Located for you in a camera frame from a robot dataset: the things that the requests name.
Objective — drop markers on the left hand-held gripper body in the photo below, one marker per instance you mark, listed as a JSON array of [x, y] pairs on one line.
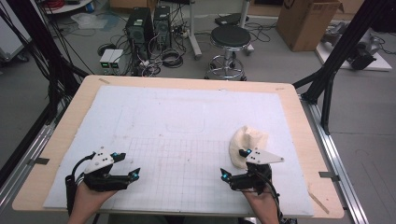
[[102, 182]]

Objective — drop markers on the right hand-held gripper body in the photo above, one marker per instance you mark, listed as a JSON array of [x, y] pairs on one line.
[[253, 180]]

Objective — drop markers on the cream cloth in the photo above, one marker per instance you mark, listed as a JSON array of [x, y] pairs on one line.
[[246, 140]]

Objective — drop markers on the person's left hand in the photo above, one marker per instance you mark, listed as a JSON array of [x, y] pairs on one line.
[[88, 200]]

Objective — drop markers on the person's right hand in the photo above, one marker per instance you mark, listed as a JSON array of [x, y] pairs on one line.
[[263, 203]]

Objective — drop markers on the black table clamp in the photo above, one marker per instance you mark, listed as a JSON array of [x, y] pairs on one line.
[[40, 160], [328, 175]]

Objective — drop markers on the white grid mat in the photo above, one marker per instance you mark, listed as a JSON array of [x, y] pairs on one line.
[[186, 109]]

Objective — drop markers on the beige tape strip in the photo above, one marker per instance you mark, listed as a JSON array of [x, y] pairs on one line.
[[104, 81]]

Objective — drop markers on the white power supply box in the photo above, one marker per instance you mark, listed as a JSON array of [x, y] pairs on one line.
[[117, 58], [106, 57]]

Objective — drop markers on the black round stool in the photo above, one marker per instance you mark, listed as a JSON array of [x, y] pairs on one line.
[[230, 35]]

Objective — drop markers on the large black computer tower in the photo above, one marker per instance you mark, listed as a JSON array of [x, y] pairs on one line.
[[138, 28]]

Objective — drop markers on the white table leg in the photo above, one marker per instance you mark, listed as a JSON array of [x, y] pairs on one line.
[[245, 9], [193, 31]]

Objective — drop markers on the black flat case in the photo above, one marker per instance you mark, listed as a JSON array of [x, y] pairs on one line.
[[230, 19]]

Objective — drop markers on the brown cardboard box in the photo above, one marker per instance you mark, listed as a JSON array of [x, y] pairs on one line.
[[305, 28]]

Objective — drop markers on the clear plastic bag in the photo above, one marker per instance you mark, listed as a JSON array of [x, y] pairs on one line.
[[90, 21]]

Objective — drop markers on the slim black computer tower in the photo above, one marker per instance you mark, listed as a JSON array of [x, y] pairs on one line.
[[162, 25]]

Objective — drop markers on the grey and black machine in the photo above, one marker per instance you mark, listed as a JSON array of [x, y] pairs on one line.
[[362, 54]]

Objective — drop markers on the white round table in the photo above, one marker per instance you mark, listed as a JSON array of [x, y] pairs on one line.
[[71, 6]]

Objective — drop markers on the white board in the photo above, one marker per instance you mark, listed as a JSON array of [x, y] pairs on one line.
[[379, 63]]

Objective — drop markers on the aluminium rail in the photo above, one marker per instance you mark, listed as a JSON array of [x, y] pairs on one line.
[[330, 149], [28, 152]]

